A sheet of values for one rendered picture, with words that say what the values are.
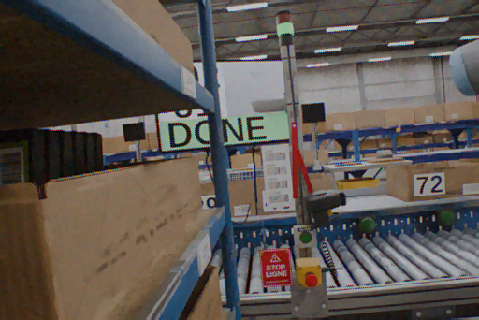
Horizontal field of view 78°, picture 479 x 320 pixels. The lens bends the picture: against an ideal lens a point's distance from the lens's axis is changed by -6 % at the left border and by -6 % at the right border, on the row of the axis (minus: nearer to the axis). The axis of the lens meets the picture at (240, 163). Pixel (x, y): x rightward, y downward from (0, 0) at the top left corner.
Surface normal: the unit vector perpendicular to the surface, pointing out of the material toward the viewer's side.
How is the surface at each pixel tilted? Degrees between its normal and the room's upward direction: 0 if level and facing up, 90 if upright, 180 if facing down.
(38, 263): 90
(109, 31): 90
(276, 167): 90
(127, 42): 90
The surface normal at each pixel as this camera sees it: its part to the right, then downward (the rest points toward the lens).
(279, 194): -0.07, 0.06
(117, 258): 0.99, -0.07
